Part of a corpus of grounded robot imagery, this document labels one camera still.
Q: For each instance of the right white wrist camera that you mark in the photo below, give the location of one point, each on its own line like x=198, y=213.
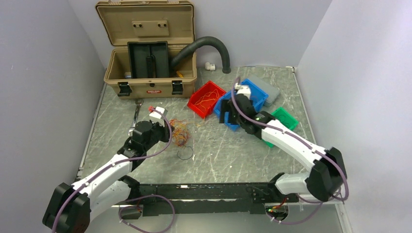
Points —
x=241, y=89

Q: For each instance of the silver wrench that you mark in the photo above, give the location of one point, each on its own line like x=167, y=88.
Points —
x=138, y=103

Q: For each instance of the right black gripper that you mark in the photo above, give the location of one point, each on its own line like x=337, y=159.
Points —
x=226, y=107

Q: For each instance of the white pipe fitting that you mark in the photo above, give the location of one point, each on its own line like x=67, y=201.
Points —
x=210, y=67

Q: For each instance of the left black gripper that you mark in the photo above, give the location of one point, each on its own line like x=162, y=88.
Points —
x=165, y=129

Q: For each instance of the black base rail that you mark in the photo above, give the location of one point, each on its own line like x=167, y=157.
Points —
x=205, y=198

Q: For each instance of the tan plastic toolbox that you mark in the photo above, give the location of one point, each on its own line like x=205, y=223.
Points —
x=146, y=35

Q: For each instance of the yellow tool in toolbox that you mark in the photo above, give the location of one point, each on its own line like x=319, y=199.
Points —
x=179, y=74

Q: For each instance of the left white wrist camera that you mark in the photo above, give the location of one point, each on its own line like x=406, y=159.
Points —
x=157, y=115

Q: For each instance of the black toolbox tray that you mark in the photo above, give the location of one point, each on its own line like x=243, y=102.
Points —
x=149, y=60

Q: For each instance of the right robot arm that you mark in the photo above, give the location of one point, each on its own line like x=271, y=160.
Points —
x=325, y=167

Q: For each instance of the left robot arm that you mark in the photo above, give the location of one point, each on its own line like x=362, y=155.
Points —
x=73, y=206

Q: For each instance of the green plastic bin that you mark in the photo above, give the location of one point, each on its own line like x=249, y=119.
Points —
x=285, y=118

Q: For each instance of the red plastic bin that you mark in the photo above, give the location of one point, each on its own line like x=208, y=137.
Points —
x=203, y=101

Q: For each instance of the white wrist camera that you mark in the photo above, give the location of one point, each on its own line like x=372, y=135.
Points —
x=157, y=115
x=241, y=89

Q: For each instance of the grey plastic case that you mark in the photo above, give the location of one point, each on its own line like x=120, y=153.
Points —
x=272, y=91

